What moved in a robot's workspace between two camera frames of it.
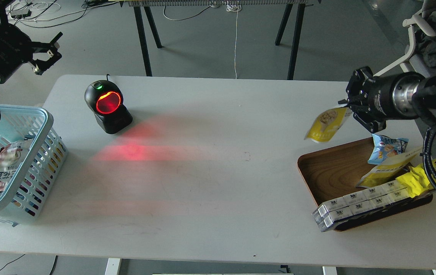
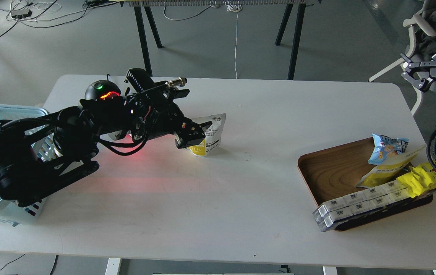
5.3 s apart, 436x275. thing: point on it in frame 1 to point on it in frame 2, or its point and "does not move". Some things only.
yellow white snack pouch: (326, 123) to (212, 139)
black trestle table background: (291, 22) does not move
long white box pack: (324, 217) does not move
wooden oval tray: (329, 172) does not move
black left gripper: (0, 47) to (155, 112)
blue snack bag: (386, 148) does not move
